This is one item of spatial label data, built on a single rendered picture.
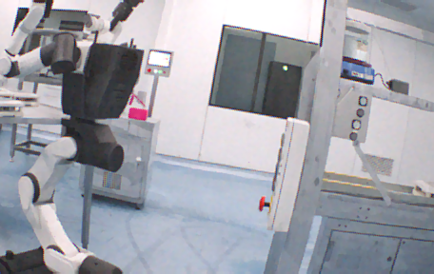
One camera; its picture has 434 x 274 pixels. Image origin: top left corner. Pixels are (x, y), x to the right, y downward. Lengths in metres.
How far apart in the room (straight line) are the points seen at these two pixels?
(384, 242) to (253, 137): 5.13
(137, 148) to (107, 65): 2.45
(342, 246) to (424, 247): 0.43
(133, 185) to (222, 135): 2.94
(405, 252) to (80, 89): 1.55
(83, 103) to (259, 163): 5.38
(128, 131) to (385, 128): 4.35
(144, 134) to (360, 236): 2.58
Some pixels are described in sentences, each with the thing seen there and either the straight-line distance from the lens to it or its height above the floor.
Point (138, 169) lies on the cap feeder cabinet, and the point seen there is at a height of 0.36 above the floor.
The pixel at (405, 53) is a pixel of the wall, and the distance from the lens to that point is 7.69.
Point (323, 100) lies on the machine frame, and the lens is 1.28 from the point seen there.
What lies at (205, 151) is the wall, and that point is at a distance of 7.09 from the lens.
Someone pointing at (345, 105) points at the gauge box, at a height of 1.17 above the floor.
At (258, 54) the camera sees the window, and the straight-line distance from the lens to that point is 7.08.
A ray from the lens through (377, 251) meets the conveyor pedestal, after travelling 2.16.
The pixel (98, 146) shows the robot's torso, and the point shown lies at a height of 0.85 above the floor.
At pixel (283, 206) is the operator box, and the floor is 0.90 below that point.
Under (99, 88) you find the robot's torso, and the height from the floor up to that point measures 1.07.
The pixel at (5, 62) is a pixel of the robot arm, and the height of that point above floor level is 1.13.
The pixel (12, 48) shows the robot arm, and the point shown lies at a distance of 1.97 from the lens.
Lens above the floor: 1.15
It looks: 6 degrees down
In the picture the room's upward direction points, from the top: 10 degrees clockwise
